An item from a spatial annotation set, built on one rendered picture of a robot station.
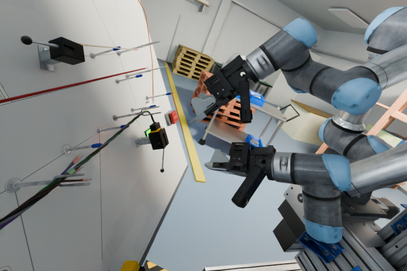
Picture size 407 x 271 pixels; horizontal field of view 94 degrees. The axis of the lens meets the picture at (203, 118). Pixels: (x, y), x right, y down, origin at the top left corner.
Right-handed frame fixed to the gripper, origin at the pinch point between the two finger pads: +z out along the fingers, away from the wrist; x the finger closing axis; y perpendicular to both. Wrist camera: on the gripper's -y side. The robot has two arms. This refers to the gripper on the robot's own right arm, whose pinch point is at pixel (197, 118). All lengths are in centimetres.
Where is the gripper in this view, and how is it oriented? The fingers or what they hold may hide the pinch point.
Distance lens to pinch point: 55.8
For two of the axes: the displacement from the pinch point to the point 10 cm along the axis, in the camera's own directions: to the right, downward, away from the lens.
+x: -2.1, 2.8, -9.4
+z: -7.7, 5.4, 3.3
